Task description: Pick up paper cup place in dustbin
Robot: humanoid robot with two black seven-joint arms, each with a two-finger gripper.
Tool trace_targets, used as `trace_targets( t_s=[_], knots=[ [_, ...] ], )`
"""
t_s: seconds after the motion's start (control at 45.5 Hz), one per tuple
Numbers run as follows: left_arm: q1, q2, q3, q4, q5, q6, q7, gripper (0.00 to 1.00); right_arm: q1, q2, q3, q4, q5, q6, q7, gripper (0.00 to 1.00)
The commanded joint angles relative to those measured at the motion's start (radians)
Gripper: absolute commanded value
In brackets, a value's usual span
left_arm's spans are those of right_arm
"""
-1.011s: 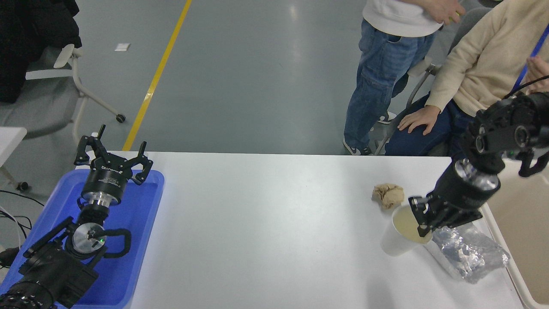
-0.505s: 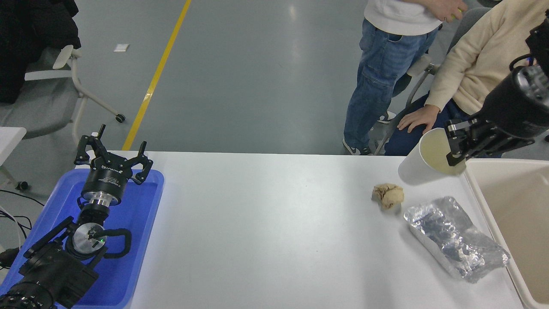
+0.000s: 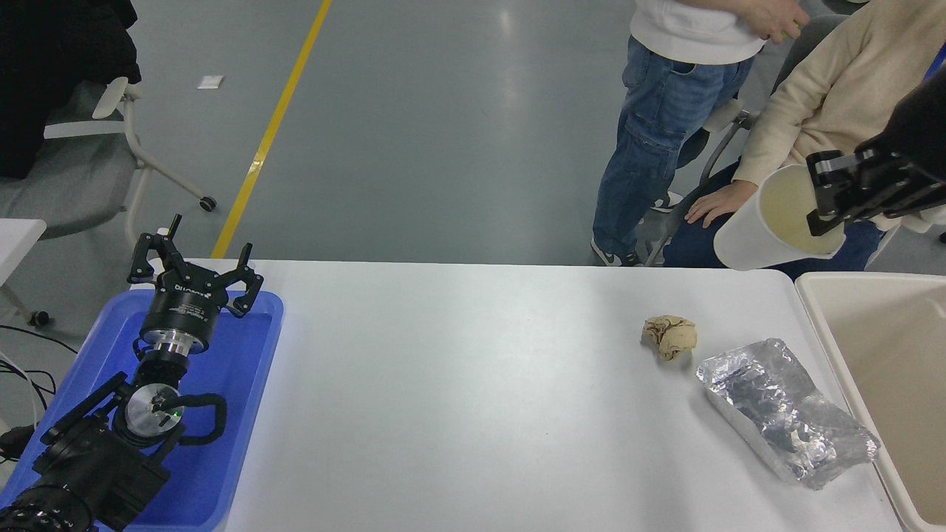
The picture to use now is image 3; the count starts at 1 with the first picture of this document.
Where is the person's hand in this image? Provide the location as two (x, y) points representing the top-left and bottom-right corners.
(684, 180), (759, 228)
(743, 0), (811, 42)

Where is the crumpled silver foil tray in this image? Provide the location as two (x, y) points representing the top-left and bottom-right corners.
(696, 338), (880, 490)

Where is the grey office chair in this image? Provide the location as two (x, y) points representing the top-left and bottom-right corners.
(0, 76), (218, 252)

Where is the white cable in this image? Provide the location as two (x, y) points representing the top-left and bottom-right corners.
(0, 353), (39, 429)

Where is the black cable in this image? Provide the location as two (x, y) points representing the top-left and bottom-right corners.
(0, 325), (78, 415)

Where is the blue plastic tray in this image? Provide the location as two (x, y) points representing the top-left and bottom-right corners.
(0, 290), (285, 532)

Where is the large pale bin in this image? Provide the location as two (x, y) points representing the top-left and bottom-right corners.
(794, 271), (946, 532)

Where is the person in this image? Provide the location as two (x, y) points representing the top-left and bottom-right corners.
(663, 0), (946, 282)
(591, 0), (811, 268)

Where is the white paper cup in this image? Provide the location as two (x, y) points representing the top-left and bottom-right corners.
(713, 164), (848, 271)

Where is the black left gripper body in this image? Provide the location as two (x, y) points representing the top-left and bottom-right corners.
(139, 270), (227, 349)

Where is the crumpled tan paper ball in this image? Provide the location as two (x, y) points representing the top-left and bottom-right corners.
(642, 315), (698, 361)

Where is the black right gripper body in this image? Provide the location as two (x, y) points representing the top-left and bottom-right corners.
(861, 70), (946, 182)

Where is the black jacket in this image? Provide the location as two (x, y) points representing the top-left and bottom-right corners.
(0, 0), (141, 180)

